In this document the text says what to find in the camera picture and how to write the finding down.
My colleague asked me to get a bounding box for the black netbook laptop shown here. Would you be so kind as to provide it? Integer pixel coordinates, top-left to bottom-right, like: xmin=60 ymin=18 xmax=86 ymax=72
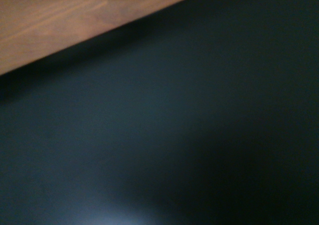
xmin=0 ymin=0 xmax=319 ymax=225

